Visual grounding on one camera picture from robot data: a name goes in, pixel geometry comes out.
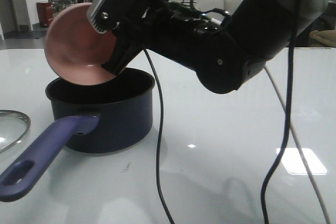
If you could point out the pink plastic bowl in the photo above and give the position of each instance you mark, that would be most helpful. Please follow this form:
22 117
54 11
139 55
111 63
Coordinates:
75 51

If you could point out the dark blue saucepan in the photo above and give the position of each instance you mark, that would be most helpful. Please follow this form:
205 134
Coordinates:
91 119

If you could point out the glass pot lid blue knob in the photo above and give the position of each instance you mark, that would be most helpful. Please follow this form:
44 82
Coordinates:
14 126

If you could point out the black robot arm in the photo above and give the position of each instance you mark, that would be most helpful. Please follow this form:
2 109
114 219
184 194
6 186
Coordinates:
224 55

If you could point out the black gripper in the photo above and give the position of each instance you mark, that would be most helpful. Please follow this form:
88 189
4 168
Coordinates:
182 33

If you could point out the olive cushion seat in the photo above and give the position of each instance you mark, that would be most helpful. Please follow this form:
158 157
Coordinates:
325 38

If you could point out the red trash bin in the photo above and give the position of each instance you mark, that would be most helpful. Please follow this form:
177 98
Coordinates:
45 15

